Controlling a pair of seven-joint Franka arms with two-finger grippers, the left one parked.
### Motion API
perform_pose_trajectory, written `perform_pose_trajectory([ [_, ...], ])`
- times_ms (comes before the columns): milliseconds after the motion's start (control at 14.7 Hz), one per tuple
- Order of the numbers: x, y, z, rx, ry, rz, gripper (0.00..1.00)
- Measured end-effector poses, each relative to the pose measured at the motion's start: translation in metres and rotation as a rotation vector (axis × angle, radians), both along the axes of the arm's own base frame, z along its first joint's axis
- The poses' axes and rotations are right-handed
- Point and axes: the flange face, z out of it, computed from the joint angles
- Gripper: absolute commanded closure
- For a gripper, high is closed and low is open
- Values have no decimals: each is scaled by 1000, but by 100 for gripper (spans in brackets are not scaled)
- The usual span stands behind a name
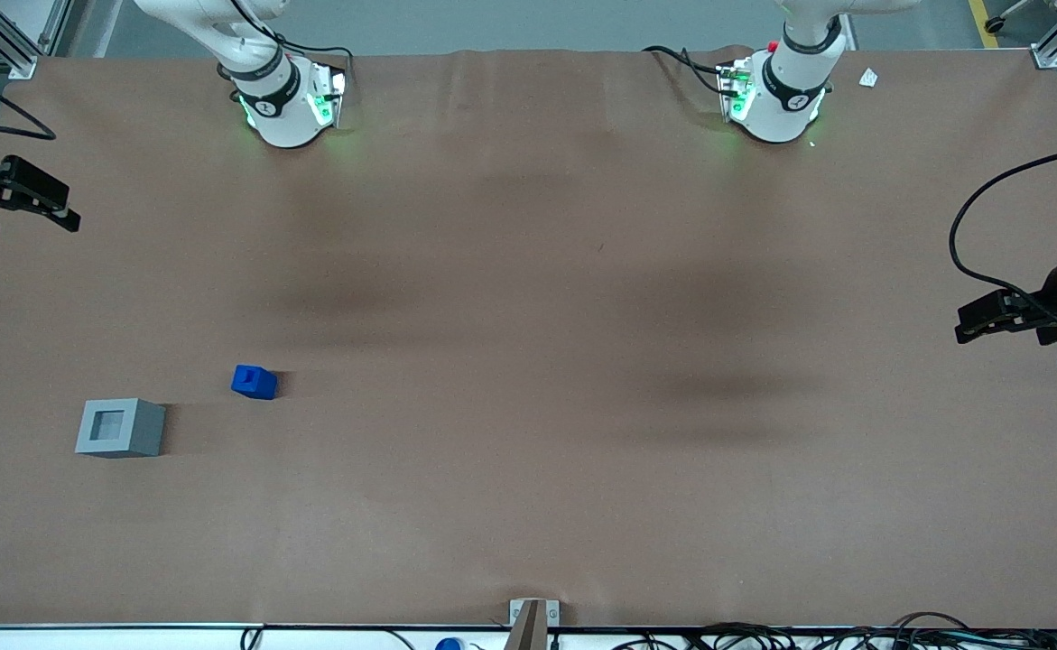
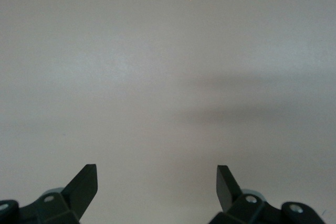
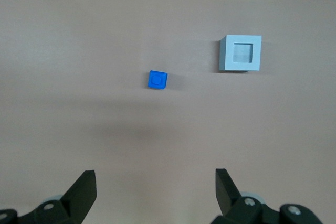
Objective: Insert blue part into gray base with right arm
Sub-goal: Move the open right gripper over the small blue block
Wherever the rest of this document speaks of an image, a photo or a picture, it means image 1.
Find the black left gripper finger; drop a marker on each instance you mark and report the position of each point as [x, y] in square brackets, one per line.
[993, 309]
[979, 333]

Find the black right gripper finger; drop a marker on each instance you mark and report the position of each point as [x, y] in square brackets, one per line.
[36, 190]

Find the blue plastic part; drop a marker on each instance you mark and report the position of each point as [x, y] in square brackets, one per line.
[254, 382]

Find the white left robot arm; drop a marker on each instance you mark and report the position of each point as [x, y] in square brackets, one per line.
[776, 108]

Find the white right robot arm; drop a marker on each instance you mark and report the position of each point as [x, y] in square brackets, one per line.
[284, 117]

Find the gray square base block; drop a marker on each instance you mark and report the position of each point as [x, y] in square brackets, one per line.
[122, 429]

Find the white paper scrap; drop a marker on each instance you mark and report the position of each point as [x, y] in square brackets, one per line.
[868, 78]

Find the black caster wheel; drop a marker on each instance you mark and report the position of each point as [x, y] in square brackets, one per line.
[995, 25]

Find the brown table cover sheet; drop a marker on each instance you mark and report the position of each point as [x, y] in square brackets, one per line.
[528, 361]

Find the blue round cap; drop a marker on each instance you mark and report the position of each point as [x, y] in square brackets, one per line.
[449, 645]

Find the white table edge rail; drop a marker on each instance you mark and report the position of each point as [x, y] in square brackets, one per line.
[131, 638]

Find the brown post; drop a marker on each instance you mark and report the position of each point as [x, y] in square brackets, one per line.
[528, 627]

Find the metal mounting bracket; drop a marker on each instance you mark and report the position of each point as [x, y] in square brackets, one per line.
[517, 611]

